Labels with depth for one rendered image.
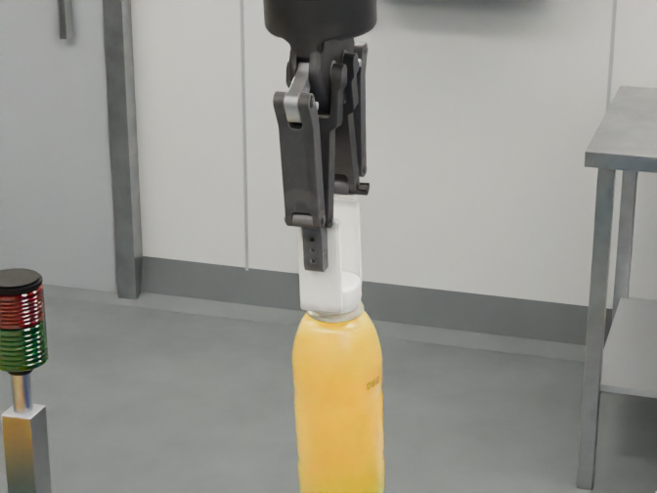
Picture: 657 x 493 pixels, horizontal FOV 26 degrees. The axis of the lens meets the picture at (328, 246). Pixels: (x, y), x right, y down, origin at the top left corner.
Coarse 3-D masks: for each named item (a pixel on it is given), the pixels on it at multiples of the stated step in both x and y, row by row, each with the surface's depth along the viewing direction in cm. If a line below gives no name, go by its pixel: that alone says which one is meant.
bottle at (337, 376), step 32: (320, 320) 102; (352, 320) 102; (320, 352) 102; (352, 352) 101; (320, 384) 102; (352, 384) 102; (320, 416) 103; (352, 416) 103; (320, 448) 104; (352, 448) 104; (320, 480) 106; (352, 480) 105; (384, 480) 108
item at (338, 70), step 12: (336, 72) 94; (288, 84) 95; (336, 84) 94; (336, 96) 94; (336, 108) 94; (324, 120) 95; (336, 120) 94; (324, 132) 95; (324, 144) 95; (324, 156) 95; (324, 168) 95; (324, 180) 96; (324, 192) 96
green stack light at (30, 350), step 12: (0, 336) 155; (12, 336) 154; (24, 336) 155; (36, 336) 156; (0, 348) 155; (12, 348) 155; (24, 348) 155; (36, 348) 156; (0, 360) 156; (12, 360) 155; (24, 360) 156; (36, 360) 156
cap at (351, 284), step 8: (344, 272) 103; (344, 280) 102; (352, 280) 102; (360, 280) 102; (344, 288) 101; (352, 288) 101; (360, 288) 102; (344, 296) 101; (352, 296) 101; (360, 296) 102; (344, 304) 101; (352, 304) 102; (320, 312) 102; (344, 312) 101
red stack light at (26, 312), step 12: (0, 300) 153; (12, 300) 153; (24, 300) 153; (36, 300) 155; (0, 312) 154; (12, 312) 153; (24, 312) 154; (36, 312) 155; (0, 324) 154; (12, 324) 154; (24, 324) 154; (36, 324) 155
